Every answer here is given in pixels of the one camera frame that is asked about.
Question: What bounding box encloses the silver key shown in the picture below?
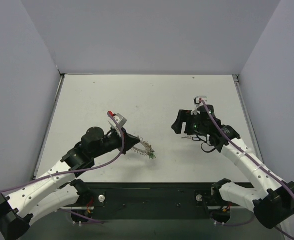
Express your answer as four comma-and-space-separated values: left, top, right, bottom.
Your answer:
181, 135, 192, 140

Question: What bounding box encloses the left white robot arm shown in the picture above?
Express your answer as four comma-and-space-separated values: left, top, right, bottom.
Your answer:
0, 127, 140, 240

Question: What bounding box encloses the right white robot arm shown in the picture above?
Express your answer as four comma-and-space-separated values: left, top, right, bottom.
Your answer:
171, 105, 294, 229

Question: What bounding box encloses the green key tag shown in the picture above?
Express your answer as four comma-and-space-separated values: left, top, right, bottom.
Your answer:
148, 154, 156, 159

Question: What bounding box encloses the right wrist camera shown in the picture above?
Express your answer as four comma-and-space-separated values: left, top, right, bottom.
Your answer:
193, 95, 207, 106

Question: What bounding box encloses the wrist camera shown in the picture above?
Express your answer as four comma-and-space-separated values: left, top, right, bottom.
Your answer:
193, 95, 207, 106
113, 113, 127, 128

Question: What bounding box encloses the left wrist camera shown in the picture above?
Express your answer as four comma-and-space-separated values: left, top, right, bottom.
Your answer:
113, 113, 127, 128

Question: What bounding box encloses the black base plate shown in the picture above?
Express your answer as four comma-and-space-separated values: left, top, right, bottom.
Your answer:
64, 183, 232, 223

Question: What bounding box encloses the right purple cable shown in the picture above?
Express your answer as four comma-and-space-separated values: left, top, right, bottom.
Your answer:
200, 99, 294, 240

